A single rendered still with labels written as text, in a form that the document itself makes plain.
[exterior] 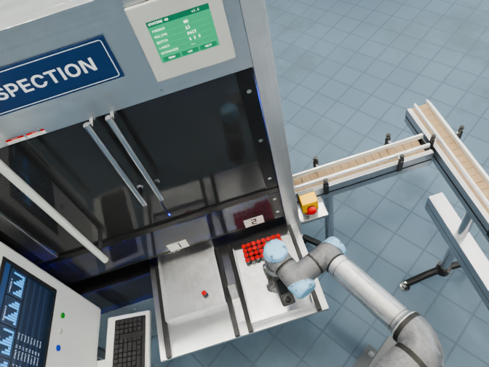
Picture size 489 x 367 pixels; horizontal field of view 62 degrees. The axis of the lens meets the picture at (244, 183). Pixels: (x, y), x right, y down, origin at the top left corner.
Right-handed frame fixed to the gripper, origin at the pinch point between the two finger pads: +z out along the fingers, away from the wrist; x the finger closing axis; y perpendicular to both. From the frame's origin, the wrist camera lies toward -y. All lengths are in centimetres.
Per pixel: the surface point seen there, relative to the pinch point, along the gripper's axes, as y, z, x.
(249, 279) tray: 13.9, 14.5, 8.2
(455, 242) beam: 7, 40, -95
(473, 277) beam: -11, 43, -94
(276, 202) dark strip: 32.2, -8.8, -11.1
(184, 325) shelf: 5.2, 17.1, 39.9
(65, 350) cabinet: 7, 3, 83
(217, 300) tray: 10.3, 15.7, 23.8
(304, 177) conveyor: 50, 8, -32
